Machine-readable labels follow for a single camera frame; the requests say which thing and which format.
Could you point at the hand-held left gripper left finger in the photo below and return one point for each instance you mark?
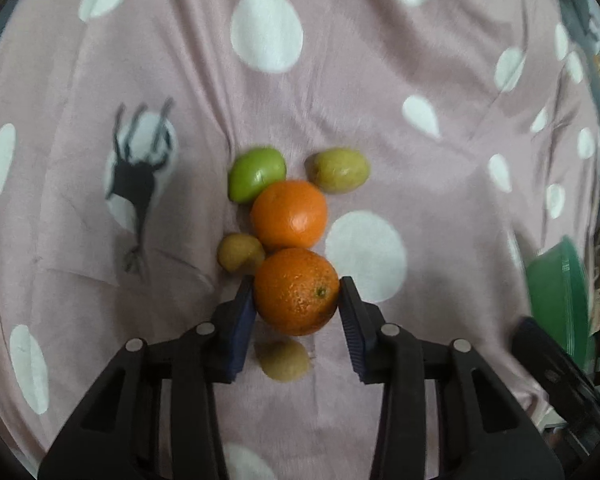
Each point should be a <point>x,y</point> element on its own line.
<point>241,330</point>

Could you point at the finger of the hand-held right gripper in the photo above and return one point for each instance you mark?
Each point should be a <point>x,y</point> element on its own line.
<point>555,365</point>

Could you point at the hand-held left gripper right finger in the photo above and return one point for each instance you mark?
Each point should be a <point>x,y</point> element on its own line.
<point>351,330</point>

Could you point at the small kiwi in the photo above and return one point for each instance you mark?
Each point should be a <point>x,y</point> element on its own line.
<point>283,360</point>
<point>240,252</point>

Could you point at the green plastic bowl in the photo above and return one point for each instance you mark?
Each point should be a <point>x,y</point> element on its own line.
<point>560,300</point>

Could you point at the orange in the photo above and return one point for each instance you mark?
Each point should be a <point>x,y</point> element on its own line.
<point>296,291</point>
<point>289,215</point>

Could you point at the green apple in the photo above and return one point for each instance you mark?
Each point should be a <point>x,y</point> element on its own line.
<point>256,174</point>

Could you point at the large kiwi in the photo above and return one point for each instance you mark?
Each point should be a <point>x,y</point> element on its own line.
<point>338,170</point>

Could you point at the pink polka dot blanket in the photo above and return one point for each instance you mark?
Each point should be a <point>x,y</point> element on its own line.
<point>300,85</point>

